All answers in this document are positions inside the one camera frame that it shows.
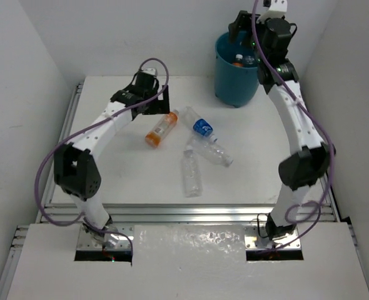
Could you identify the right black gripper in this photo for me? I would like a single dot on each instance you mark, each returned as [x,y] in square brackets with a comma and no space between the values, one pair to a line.
[243,19]

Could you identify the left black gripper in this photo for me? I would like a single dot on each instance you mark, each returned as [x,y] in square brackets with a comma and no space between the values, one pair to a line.
[155,102]

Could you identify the clear bottle diagonal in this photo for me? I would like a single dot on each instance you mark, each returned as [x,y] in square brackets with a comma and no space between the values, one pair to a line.
[211,151]

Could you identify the clear bottle front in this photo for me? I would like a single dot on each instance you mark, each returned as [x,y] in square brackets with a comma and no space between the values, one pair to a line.
[191,175]

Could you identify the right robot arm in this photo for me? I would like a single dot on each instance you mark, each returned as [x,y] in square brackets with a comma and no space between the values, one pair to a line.
[311,155]

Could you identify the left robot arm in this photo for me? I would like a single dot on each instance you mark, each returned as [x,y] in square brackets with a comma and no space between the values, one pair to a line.
[75,161]

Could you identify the teal plastic bin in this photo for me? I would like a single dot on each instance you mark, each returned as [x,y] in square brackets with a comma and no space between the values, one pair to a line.
[234,86]

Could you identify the blue label bottle back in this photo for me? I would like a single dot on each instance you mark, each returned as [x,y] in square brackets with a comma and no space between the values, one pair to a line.
[193,121]

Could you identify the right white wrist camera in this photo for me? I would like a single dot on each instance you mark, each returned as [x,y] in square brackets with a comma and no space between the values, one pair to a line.
[275,9]

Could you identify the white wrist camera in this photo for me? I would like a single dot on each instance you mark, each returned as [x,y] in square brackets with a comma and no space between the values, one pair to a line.
[275,9]
[149,71]

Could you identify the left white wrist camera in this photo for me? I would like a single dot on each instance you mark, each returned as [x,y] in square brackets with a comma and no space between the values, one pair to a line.
[149,71]

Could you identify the aluminium frame rail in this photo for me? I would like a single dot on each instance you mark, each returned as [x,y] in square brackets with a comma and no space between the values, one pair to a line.
[189,248]

